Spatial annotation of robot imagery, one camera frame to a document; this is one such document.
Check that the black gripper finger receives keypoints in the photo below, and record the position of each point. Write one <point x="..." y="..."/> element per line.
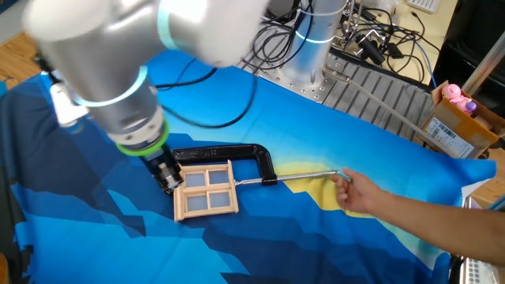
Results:
<point x="176" y="175"/>
<point x="165" y="185"/>

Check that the wrist camera with white bracket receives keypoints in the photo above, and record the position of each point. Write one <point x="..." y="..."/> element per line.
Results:
<point x="65" y="106"/>

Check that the pink toy pig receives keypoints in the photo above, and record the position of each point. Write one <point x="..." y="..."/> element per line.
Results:
<point x="453" y="94"/>

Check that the perforated metal plate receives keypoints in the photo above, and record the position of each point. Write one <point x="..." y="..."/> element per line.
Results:
<point x="479" y="272"/>

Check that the black C-clamp with steel screw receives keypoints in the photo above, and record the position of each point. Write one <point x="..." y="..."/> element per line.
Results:
<point x="236" y="151"/>

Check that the aluminium mounting plate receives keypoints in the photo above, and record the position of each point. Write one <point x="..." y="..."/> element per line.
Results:
<point x="394" y="92"/>

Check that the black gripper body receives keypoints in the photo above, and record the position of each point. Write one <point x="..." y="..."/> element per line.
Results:
<point x="158" y="159"/>

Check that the blue landscape print cloth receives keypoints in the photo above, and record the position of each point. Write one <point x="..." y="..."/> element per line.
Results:
<point x="276" y="244"/>

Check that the person's right forearm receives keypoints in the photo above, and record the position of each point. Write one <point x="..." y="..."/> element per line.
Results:
<point x="453" y="232"/>

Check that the white keyboard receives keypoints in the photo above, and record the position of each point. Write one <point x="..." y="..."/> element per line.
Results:
<point x="424" y="4"/>

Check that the miniature wooden sliding window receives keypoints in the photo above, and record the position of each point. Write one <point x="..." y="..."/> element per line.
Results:
<point x="205" y="188"/>

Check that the black computer case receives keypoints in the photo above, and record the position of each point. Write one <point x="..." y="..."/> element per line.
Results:
<point x="473" y="39"/>

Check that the aluminium frame post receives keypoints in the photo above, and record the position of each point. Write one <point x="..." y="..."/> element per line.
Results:
<point x="485" y="63"/>

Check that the cardboard box with barcode label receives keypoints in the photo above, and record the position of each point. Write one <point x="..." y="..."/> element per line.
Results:
<point x="457" y="130"/>

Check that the person's right hand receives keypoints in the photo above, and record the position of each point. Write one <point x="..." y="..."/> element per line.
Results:
<point x="359" y="195"/>

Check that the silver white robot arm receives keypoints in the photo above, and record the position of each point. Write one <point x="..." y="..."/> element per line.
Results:
<point x="114" y="71"/>

